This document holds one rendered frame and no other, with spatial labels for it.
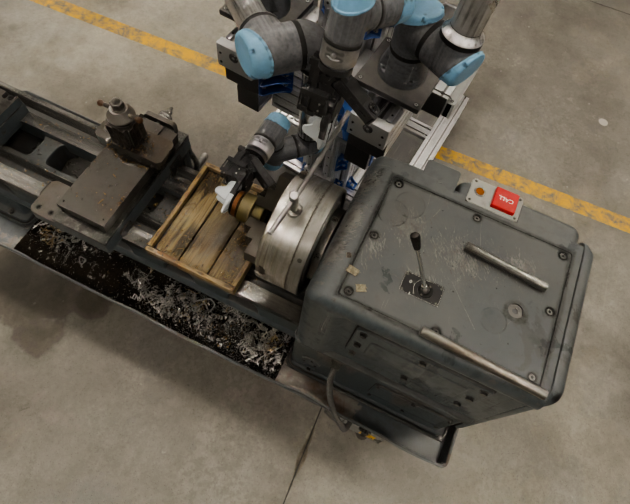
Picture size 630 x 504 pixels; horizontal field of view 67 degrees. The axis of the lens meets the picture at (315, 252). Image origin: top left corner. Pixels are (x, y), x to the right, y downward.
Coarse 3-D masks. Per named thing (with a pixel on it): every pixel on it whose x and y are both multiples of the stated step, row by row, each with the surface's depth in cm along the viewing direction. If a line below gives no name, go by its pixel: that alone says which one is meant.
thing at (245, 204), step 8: (240, 192) 130; (232, 200) 128; (240, 200) 129; (248, 200) 128; (232, 208) 129; (240, 208) 128; (248, 208) 127; (256, 208) 128; (264, 208) 129; (240, 216) 129; (248, 216) 127; (256, 216) 128; (264, 216) 134
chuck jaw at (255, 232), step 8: (248, 224) 127; (256, 224) 127; (264, 224) 127; (248, 232) 126; (256, 232) 126; (248, 240) 126; (256, 240) 125; (248, 248) 123; (256, 248) 124; (248, 256) 124; (264, 272) 124
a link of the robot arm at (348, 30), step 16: (336, 0) 84; (352, 0) 83; (368, 0) 83; (336, 16) 86; (352, 16) 85; (368, 16) 86; (336, 32) 87; (352, 32) 87; (336, 48) 89; (352, 48) 90
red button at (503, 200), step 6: (498, 192) 118; (504, 192) 119; (510, 192) 119; (492, 198) 119; (498, 198) 118; (504, 198) 118; (510, 198) 118; (516, 198) 118; (492, 204) 117; (498, 204) 117; (504, 204) 117; (510, 204) 117; (516, 204) 117; (504, 210) 117; (510, 210) 116
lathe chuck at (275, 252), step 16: (288, 192) 117; (304, 192) 117; (320, 192) 118; (304, 208) 115; (272, 224) 115; (288, 224) 114; (304, 224) 114; (272, 240) 115; (288, 240) 115; (256, 256) 119; (272, 256) 117; (288, 256) 116; (256, 272) 124; (272, 272) 120
